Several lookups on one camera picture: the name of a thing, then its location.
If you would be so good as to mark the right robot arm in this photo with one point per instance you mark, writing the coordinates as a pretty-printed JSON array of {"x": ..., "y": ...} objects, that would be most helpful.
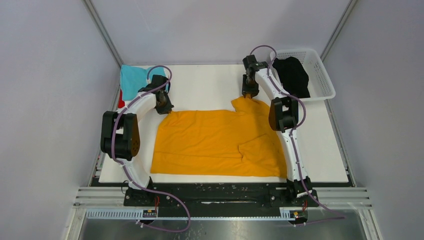
[{"x": 284, "y": 119}]

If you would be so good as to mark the white slotted cable duct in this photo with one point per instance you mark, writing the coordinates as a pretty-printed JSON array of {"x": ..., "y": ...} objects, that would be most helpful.
[{"x": 149, "y": 214}]

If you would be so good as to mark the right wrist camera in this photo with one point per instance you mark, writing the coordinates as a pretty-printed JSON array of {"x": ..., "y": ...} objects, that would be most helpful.
[{"x": 248, "y": 60}]

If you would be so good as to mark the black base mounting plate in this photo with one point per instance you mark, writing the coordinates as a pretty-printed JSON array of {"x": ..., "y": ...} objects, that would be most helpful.
[{"x": 217, "y": 199}]

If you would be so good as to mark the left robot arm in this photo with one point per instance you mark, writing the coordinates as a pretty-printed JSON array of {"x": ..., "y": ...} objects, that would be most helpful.
[{"x": 120, "y": 136}]

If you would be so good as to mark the black t-shirt in basket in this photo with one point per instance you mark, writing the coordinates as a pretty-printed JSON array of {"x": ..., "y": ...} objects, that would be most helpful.
[{"x": 293, "y": 77}]

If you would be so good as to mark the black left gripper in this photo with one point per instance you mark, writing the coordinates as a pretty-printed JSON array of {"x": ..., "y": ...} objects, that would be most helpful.
[{"x": 167, "y": 108}]

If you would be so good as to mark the orange t-shirt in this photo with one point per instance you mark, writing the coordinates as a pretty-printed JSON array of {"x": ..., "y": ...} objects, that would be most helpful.
[{"x": 238, "y": 142}]

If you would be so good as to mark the white plastic laundry basket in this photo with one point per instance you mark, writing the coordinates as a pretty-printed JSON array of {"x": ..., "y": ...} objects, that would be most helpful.
[{"x": 320, "y": 86}]

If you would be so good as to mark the teal folded t-shirt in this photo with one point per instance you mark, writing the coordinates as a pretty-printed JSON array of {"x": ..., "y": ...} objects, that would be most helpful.
[{"x": 133, "y": 78}]

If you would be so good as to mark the red folded t-shirt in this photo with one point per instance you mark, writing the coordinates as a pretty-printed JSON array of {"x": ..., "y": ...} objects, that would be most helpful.
[{"x": 121, "y": 102}]

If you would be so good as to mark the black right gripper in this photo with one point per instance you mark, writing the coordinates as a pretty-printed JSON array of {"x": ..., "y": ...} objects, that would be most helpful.
[{"x": 245, "y": 90}]

